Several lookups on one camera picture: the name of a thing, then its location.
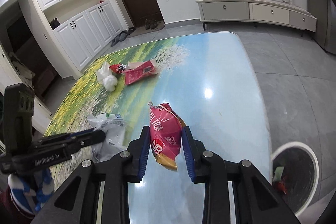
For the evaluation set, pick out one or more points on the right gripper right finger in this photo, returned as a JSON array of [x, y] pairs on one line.
[[255, 200]]

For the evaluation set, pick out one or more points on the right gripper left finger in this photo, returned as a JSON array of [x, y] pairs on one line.
[[97, 192]]

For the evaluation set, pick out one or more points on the red foil wrapper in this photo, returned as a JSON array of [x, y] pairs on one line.
[[280, 187]]

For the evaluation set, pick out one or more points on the pink NB snack bag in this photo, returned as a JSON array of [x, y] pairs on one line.
[[165, 134]]

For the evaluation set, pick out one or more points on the white round trash bin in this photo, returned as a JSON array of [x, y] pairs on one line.
[[296, 164]]

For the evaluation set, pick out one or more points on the blue gloved left hand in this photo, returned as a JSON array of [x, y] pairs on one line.
[[32, 192]]

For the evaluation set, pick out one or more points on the white plastic bag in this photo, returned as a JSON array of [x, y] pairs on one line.
[[106, 78]]

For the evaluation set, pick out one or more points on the red snack wrapper far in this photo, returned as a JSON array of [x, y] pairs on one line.
[[118, 68]]

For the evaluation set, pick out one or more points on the red pink packet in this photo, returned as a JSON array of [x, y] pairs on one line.
[[140, 70]]

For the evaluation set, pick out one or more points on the black bag on shelf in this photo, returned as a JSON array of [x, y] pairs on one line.
[[54, 23]]

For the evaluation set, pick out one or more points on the white shoe cabinet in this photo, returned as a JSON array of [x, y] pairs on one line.
[[86, 27]]

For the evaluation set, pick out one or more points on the grey slippers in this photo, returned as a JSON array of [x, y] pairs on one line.
[[122, 36]]

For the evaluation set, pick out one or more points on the brown shoes pair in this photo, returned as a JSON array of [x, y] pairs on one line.
[[150, 24]]

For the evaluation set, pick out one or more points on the white TV console cabinet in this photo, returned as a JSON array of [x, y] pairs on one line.
[[256, 11]]

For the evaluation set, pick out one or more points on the grey steel refrigerator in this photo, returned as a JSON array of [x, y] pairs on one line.
[[324, 11]]

